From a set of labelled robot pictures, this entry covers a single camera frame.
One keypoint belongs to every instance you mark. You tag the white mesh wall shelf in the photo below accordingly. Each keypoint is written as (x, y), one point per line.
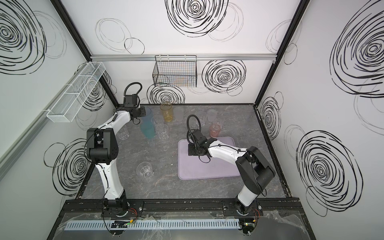
(76, 93)

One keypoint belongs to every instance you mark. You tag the pink translucent cup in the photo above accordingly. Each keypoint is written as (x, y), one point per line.
(215, 129)

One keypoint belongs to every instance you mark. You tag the aluminium wall rail left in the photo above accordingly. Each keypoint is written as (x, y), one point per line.
(16, 150)

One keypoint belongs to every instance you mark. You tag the amber translucent cup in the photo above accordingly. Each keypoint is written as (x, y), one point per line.
(167, 111)

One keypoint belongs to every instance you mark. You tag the frosted white cup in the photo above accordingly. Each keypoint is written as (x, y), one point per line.
(178, 113)

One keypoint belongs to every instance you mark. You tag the clear glass far left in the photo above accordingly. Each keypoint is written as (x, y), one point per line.
(123, 133)

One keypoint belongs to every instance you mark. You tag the clear faceted glass tumbler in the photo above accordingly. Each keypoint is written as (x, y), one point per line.
(202, 116)

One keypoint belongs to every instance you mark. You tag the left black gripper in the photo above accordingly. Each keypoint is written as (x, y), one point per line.
(130, 101)

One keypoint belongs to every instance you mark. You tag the blue translucent tall cup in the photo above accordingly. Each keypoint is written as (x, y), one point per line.
(148, 116)

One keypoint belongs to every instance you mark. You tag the clear glass lying front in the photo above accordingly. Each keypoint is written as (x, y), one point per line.
(145, 171)

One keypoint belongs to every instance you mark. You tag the black wire basket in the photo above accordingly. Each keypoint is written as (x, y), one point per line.
(176, 73)

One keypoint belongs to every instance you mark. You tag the aluminium wall rail back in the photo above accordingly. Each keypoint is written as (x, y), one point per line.
(183, 57)

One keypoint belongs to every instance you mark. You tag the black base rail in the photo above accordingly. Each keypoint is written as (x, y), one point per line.
(140, 207)

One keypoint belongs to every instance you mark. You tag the aluminium wall rail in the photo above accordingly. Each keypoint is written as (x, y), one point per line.
(16, 150)
(183, 57)

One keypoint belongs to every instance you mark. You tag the lilac plastic tray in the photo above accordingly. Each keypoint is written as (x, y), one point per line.
(197, 168)

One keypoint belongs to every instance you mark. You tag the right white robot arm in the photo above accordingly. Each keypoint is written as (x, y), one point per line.
(255, 170)

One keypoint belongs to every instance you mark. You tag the teal translucent cup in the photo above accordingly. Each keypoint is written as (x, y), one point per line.
(148, 129)

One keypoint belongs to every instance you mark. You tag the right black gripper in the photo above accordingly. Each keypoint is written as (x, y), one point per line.
(195, 150)

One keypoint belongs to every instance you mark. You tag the white slotted cable duct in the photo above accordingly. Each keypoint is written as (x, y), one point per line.
(115, 225)

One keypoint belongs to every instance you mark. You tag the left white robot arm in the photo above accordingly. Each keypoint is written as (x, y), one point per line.
(102, 149)

